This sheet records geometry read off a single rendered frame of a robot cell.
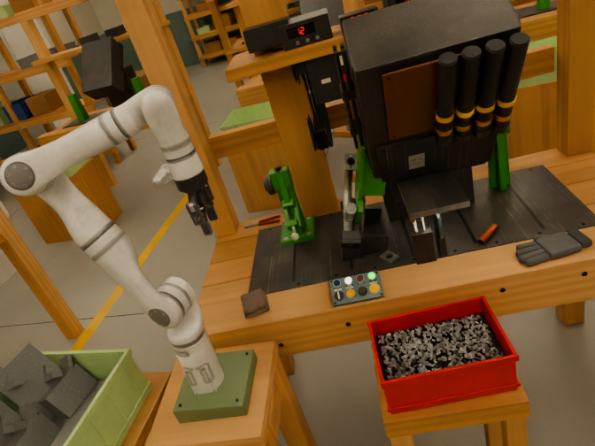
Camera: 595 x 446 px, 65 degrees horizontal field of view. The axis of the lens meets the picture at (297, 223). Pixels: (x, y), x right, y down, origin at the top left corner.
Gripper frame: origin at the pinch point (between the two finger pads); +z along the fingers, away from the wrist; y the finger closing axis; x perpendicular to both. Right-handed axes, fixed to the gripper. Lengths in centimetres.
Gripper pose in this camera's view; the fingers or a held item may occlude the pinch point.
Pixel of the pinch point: (210, 222)
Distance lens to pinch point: 118.4
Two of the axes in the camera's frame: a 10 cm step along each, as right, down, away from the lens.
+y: 0.2, -5.2, 8.6
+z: 2.7, 8.3, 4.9
